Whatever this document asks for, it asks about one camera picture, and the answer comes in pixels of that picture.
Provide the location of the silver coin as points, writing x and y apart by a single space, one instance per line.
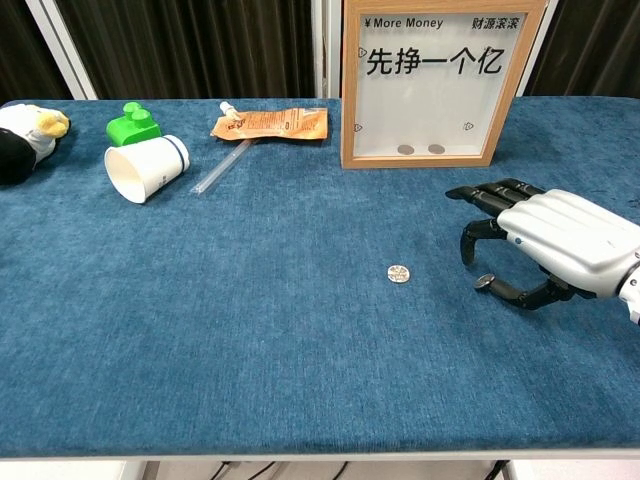
436 149
405 149
398 274
484 281

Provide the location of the black white plush toy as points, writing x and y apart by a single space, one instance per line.
22 135

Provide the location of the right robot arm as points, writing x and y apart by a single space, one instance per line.
634 300

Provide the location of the clear plastic straw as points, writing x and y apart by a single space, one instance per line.
220 170

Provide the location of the black pleated curtain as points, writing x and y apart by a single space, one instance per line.
190 45
20 45
595 45

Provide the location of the white metal frame post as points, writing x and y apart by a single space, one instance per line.
62 50
327 50

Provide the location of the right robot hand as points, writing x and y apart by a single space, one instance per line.
560 230

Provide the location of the white paper cup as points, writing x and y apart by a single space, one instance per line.
150 162

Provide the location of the green toy block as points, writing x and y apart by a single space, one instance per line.
131 130

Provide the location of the orange drink pouch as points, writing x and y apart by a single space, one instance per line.
275 124

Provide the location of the wooden frame coin bank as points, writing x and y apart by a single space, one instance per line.
350 100

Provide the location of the blue table cloth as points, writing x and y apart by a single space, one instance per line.
250 310

